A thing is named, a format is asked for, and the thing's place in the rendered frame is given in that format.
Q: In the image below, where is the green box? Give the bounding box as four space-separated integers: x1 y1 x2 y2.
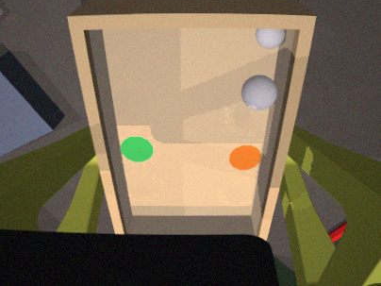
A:
274 259 297 286

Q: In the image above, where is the red pencil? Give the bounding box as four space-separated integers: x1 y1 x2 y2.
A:
329 222 346 242

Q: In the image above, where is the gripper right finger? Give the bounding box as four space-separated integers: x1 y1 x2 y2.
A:
279 126 381 286

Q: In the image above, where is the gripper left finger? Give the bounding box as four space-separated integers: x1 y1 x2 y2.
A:
0 126 104 233

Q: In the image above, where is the wooden ball-in-hole puzzle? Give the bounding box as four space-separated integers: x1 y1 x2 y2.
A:
67 0 316 241

